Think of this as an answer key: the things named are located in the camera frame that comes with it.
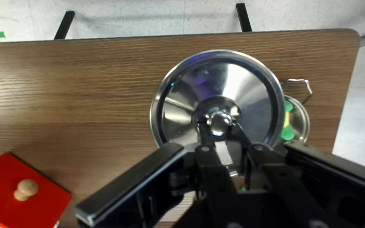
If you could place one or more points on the silver pot lid with knob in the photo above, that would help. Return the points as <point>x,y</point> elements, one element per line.
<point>250,88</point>

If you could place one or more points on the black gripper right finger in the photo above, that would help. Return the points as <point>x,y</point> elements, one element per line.
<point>272,172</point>

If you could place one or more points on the small silver pot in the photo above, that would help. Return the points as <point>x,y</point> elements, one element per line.
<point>300,120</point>

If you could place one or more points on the green toy vegetable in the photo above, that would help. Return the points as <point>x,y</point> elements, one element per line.
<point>287,133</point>

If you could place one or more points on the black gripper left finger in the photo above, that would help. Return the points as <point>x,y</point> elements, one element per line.
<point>215,172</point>

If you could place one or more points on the red-orange wooden drawer with knob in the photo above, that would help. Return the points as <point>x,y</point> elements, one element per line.
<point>18,206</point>

